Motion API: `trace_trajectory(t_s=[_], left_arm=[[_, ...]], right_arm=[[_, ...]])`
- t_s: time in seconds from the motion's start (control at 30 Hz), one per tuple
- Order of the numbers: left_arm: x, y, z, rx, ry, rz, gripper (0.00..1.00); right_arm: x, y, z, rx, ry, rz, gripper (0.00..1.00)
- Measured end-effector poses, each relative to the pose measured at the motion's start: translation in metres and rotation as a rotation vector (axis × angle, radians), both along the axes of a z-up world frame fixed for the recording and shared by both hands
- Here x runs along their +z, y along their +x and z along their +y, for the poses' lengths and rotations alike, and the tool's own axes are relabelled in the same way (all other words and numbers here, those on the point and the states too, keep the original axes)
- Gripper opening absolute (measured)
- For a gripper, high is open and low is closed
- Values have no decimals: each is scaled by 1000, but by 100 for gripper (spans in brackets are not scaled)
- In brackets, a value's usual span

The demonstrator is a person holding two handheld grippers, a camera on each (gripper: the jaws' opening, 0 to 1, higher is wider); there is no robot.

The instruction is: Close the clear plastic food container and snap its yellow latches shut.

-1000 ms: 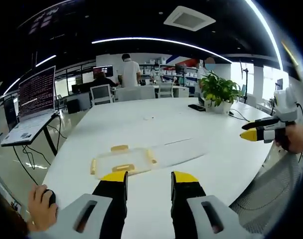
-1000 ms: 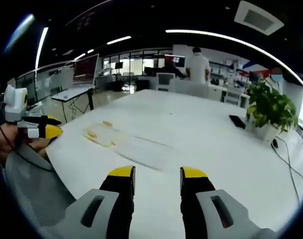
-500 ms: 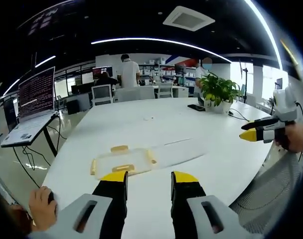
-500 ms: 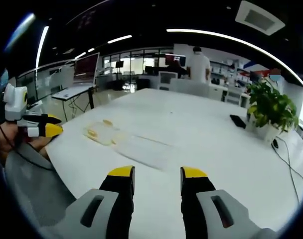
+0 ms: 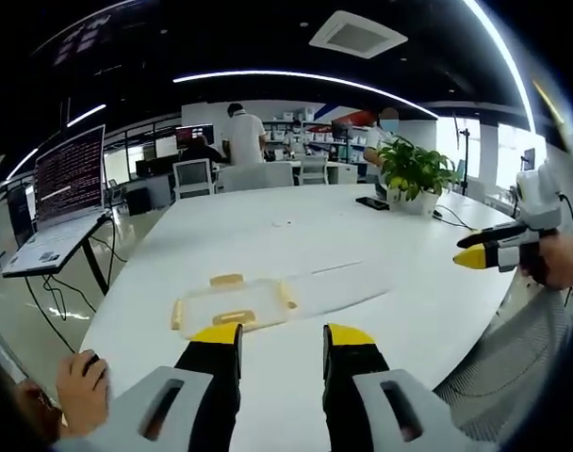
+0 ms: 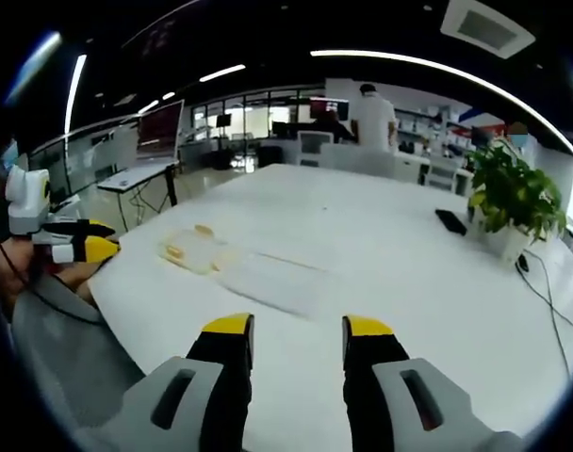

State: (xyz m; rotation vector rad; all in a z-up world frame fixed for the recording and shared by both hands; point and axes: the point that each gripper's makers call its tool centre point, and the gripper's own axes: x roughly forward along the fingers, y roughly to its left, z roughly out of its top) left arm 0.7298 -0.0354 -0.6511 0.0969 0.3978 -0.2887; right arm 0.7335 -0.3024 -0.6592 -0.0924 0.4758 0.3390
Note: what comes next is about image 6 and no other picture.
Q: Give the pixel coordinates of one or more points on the person's grey clothing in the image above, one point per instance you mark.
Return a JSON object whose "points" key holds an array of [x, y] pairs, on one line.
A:
{"points": [[65, 348]]}

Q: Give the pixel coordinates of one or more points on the white chair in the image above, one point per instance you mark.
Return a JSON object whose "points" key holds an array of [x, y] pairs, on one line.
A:
{"points": [[315, 146]]}

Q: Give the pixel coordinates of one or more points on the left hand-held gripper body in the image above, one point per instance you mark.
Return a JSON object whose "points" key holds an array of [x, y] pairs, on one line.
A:
{"points": [[27, 202]]}

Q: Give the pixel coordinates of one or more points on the short ceiling light bar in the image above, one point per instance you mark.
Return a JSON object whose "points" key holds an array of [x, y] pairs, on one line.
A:
{"points": [[222, 73]]}

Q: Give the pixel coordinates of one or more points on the black power adapter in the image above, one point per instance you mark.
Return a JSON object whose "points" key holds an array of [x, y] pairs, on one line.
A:
{"points": [[522, 263]]}

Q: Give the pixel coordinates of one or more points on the green potted plant white pot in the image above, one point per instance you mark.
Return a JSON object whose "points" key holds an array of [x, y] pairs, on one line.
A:
{"points": [[512, 198]]}

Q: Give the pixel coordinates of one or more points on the large display screen on stand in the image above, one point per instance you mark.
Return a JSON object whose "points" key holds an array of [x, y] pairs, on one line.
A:
{"points": [[159, 129]]}

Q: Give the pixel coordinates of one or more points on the black phone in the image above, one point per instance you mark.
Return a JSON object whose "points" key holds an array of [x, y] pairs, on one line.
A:
{"points": [[450, 221]]}

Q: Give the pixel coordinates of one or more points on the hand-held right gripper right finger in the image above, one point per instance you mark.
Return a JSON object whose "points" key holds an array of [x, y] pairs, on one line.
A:
{"points": [[385, 405]]}

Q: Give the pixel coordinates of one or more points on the ceiling air vent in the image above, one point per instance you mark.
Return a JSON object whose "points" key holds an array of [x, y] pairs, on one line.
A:
{"points": [[486, 26]]}

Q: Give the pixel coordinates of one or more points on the white side desk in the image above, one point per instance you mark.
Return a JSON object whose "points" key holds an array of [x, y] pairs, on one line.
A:
{"points": [[135, 176]]}

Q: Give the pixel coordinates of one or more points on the straight ceiling light strip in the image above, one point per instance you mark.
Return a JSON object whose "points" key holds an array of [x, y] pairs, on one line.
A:
{"points": [[74, 94]]}

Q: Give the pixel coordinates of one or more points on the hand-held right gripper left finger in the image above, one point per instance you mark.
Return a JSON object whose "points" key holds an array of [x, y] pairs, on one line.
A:
{"points": [[192, 405]]}

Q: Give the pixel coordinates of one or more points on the long curved ceiling light strip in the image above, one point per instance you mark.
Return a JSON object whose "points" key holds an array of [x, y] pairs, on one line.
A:
{"points": [[456, 73]]}

